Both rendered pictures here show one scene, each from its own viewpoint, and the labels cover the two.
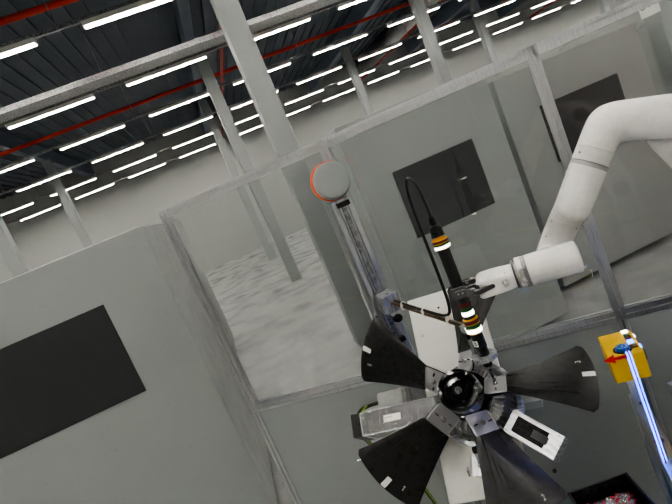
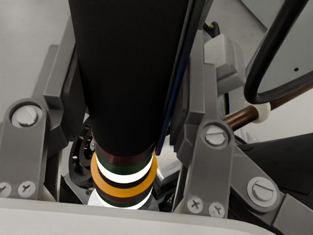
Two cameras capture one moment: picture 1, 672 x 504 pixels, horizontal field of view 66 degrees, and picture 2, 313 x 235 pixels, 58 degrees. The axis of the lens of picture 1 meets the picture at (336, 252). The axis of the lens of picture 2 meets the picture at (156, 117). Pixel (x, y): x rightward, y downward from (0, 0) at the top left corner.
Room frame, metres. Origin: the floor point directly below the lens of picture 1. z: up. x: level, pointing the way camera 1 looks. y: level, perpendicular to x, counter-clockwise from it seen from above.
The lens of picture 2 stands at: (1.35, -0.34, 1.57)
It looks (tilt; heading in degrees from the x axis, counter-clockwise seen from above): 58 degrees down; 63
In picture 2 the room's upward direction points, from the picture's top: 12 degrees clockwise
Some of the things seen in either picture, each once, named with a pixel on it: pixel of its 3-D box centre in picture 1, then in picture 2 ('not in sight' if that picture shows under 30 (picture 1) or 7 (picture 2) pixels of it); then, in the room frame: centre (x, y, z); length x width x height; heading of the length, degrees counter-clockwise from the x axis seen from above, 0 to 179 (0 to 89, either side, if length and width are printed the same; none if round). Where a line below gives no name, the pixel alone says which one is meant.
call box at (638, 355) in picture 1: (624, 357); not in sight; (1.52, -0.71, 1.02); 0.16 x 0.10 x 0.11; 160
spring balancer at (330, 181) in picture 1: (330, 181); not in sight; (2.07, -0.09, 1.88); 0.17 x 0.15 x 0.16; 70
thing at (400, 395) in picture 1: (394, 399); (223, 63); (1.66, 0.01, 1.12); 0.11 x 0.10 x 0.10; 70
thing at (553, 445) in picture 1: (536, 435); not in sight; (1.38, -0.33, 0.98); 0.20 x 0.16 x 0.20; 160
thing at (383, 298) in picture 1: (387, 301); not in sight; (1.98, -0.11, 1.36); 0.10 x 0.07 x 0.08; 15
